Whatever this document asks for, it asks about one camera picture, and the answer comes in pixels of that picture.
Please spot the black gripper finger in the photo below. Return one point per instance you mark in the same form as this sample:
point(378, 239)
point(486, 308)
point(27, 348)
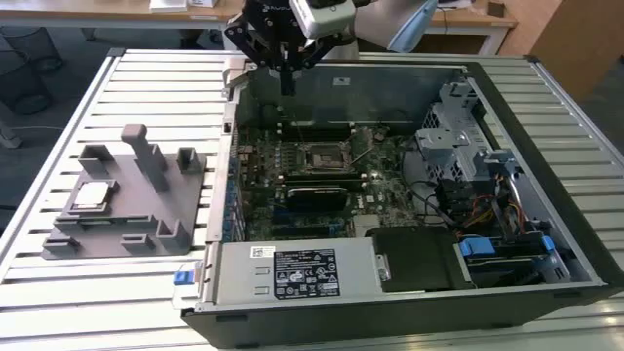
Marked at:
point(246, 40)
point(316, 53)

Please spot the thin metal locking lever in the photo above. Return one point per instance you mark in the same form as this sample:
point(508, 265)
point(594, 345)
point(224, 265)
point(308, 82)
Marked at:
point(367, 152)
point(300, 128)

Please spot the silver CPU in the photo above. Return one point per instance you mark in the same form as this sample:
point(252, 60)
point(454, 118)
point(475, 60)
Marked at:
point(92, 195)

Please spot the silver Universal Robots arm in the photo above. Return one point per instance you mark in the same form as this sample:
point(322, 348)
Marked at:
point(412, 25)

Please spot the CPU socket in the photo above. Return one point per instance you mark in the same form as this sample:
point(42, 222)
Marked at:
point(324, 159)

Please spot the black RAM slot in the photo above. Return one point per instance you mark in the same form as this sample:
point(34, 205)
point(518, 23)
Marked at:
point(322, 175)
point(323, 182)
point(324, 186)
point(339, 138)
point(339, 134)
point(323, 178)
point(339, 129)
point(339, 125)

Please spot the coin cell battery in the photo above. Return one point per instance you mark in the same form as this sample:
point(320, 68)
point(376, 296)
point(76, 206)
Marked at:
point(379, 136)

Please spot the silver metal drive cage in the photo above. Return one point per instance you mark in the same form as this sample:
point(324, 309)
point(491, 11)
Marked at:
point(442, 140)

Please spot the wooden desk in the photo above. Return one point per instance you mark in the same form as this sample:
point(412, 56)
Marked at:
point(63, 9)

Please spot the small dark box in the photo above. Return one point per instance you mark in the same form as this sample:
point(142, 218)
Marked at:
point(495, 9)

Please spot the black graphics card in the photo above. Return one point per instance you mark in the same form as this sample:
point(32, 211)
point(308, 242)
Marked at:
point(316, 199)

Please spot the green motherboard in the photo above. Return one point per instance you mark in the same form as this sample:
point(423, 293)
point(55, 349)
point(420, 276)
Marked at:
point(390, 190)

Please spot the black mesh waste bin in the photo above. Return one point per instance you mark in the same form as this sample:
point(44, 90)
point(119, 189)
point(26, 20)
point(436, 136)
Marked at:
point(24, 84)
point(36, 44)

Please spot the grey parts rack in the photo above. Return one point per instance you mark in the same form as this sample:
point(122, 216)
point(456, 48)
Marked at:
point(178, 199)

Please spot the silver chipset heatsink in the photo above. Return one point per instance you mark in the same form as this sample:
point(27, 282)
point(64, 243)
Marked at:
point(367, 223)

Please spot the black expansion slot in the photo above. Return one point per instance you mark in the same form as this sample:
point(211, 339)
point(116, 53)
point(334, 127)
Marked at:
point(302, 231)

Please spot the wooden cabinet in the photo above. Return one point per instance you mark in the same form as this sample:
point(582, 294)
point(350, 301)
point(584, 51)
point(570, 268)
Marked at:
point(575, 44)

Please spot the green RAM stick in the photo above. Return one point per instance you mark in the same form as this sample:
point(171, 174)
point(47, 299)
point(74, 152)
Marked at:
point(119, 221)

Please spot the silver power supply unit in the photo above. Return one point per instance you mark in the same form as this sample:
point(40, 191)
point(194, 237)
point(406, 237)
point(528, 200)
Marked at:
point(234, 270)

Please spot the hard disk in blue carrier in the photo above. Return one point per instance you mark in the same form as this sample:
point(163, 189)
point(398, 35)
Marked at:
point(478, 248)

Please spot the blue case latch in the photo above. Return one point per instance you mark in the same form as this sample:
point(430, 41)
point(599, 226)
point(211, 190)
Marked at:
point(183, 278)

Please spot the blue plastic clip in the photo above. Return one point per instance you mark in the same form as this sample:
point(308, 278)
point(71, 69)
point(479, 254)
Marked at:
point(548, 244)

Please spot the black PC case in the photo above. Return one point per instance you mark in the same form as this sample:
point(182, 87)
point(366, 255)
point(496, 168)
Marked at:
point(342, 323)

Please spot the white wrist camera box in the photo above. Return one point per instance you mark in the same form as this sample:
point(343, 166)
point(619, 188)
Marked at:
point(327, 18)

